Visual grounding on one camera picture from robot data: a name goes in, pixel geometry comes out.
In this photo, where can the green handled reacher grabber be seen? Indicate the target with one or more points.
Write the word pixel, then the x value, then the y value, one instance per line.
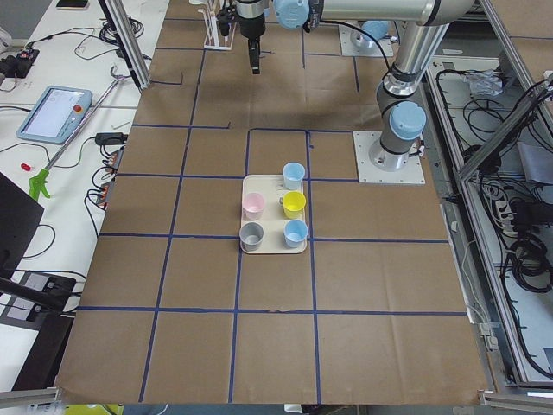
pixel 37 183

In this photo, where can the light blue cup near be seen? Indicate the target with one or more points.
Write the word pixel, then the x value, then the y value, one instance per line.
pixel 295 233

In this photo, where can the black monitor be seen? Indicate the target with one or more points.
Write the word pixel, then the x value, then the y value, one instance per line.
pixel 20 217

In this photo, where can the pink cup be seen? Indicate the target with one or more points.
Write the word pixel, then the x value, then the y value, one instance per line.
pixel 253 205

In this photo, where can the white wire cup rack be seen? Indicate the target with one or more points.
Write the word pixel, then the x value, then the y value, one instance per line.
pixel 214 40

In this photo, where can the cream plastic tray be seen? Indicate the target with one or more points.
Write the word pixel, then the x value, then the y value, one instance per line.
pixel 273 219

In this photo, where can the grey cup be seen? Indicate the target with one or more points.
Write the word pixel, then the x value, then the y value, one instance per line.
pixel 251 236

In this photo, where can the light blue cup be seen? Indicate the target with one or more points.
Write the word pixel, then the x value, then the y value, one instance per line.
pixel 293 174
pixel 295 233

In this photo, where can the aluminium frame post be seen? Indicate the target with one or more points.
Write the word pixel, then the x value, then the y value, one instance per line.
pixel 119 22

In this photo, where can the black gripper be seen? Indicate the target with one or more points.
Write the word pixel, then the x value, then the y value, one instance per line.
pixel 251 27

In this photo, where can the black power adapter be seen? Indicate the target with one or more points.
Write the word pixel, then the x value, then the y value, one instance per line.
pixel 110 138

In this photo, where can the yellow cup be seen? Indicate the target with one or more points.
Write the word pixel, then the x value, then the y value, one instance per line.
pixel 293 204

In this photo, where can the allen key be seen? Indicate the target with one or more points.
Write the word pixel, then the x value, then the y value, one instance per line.
pixel 119 126

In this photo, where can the light blue cup far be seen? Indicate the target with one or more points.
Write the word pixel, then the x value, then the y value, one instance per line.
pixel 293 174

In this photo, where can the teach pendant tablet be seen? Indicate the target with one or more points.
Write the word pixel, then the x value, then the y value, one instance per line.
pixel 55 115

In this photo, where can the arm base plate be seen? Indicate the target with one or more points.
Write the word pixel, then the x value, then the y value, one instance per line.
pixel 350 49
pixel 376 166

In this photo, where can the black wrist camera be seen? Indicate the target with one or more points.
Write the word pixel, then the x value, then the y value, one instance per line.
pixel 226 17

